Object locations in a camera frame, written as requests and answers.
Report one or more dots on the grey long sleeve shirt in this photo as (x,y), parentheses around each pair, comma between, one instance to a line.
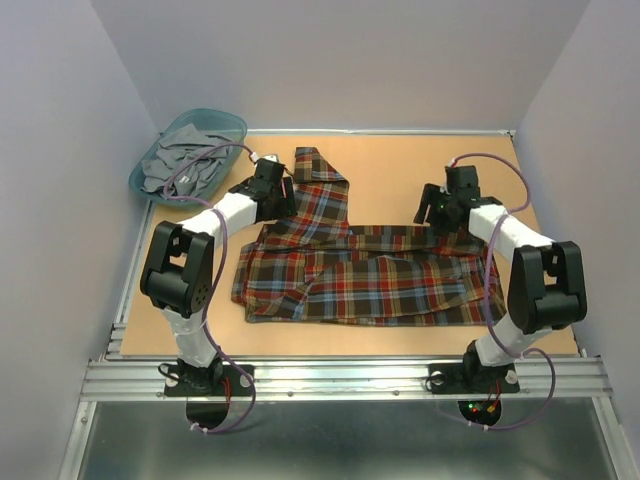
(185,163)

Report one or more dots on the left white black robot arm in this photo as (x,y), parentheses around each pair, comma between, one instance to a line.
(178,275)

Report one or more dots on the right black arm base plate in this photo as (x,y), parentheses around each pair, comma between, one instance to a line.
(456,378)

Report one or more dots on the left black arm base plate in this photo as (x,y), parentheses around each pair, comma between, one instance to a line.
(231,383)

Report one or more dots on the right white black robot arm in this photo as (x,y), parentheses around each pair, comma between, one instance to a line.
(546,287)

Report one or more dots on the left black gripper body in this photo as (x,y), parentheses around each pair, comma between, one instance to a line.
(282,207)

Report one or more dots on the plaid long sleeve shirt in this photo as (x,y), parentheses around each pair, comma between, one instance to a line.
(316,267)

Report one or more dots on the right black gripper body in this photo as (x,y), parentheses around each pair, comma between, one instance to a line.
(442,217)

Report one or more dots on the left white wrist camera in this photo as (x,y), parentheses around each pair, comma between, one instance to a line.
(255,157)

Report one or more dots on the aluminium front rail frame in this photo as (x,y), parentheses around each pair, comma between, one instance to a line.
(356,417)

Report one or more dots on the teal plastic basket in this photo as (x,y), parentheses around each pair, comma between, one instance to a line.
(210,121)

